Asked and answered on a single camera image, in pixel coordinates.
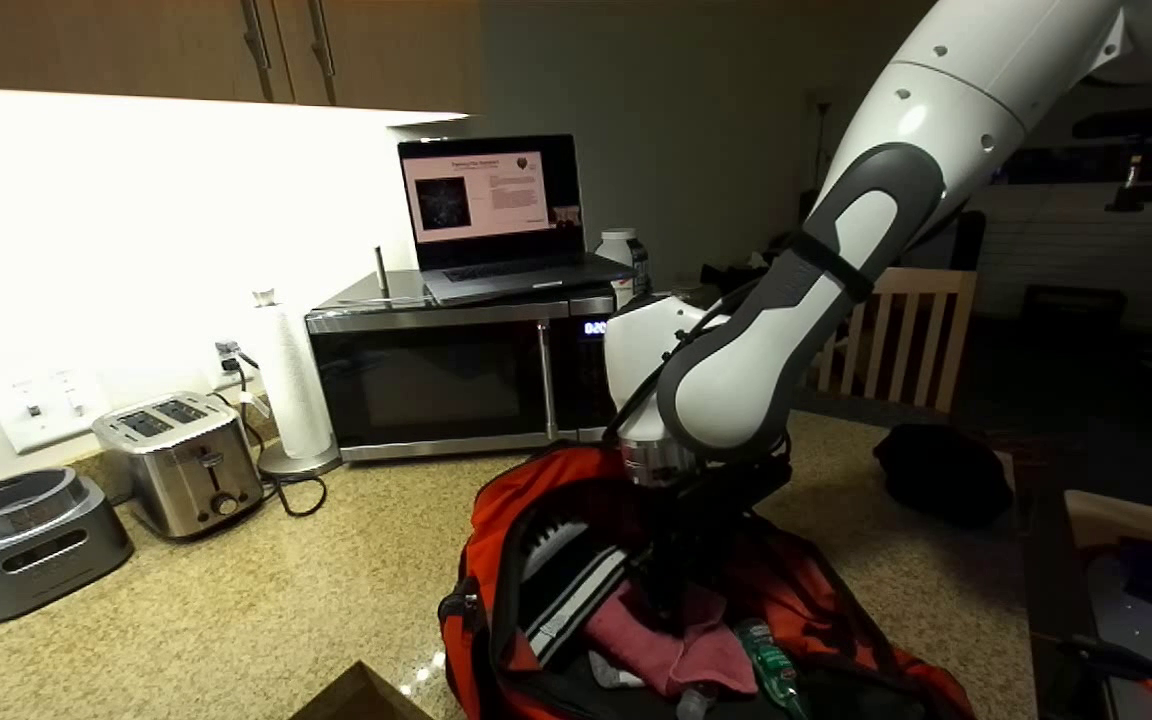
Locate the white paper towel roll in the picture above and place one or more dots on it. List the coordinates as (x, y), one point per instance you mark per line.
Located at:
(301, 434)

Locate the silver two-slot toaster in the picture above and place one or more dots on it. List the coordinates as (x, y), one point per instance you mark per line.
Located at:
(187, 463)

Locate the green labelled plastic bottle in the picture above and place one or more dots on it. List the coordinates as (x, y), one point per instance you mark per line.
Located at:
(772, 670)

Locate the brown box corner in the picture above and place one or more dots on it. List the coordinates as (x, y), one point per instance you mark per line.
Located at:
(358, 694)

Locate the orange and black backpack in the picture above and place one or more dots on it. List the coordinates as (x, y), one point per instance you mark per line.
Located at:
(847, 661)

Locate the wooden slatted chair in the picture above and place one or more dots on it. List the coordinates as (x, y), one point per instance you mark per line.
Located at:
(905, 340)

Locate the black stainless microwave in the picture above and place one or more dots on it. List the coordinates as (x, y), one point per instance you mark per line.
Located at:
(408, 381)

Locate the white wall outlet plate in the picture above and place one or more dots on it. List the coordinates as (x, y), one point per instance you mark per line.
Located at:
(47, 405)

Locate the black white striped cloth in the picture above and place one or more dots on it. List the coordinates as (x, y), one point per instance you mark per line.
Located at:
(566, 577)

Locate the grey round appliance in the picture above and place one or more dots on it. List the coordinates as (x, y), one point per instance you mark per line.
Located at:
(56, 534)

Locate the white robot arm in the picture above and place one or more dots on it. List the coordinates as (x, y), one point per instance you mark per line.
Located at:
(702, 395)

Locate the black cloth lump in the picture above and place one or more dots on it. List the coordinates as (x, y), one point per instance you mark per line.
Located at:
(940, 472)

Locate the open laptop computer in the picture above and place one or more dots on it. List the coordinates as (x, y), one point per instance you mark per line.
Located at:
(496, 217)

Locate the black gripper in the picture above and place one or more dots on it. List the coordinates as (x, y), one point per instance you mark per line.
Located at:
(689, 529)

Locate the pink red towel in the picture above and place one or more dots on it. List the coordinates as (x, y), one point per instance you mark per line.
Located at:
(706, 654)

